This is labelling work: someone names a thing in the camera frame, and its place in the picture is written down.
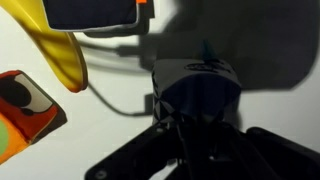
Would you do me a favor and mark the blue number four soft block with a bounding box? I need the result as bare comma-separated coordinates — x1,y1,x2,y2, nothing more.
151,39,243,127

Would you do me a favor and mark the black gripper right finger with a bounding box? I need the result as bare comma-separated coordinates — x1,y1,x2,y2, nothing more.
213,120,320,180

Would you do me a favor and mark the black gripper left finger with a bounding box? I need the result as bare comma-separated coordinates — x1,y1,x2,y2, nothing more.
84,116,214,180

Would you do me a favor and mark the dark letter A soft block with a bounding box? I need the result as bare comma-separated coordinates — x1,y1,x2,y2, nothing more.
42,0,156,36

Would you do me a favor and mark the orange number six soft block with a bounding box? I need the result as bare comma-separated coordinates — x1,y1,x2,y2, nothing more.
0,69,68,166

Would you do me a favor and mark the yellow banana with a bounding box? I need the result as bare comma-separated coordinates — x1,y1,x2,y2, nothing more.
0,0,89,94

